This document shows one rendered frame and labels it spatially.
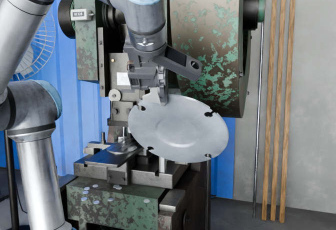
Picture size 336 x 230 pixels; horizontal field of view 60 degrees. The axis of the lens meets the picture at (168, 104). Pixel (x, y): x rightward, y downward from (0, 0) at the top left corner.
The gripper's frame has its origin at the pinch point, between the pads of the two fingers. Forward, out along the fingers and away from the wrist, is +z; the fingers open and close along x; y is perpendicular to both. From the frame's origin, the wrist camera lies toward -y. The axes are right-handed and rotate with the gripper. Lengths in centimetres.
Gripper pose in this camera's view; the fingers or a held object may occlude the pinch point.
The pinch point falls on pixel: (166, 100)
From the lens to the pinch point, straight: 74.6
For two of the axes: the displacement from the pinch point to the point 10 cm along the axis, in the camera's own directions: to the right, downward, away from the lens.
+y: -10.0, -0.2, 0.9
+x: -0.7, 8.0, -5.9
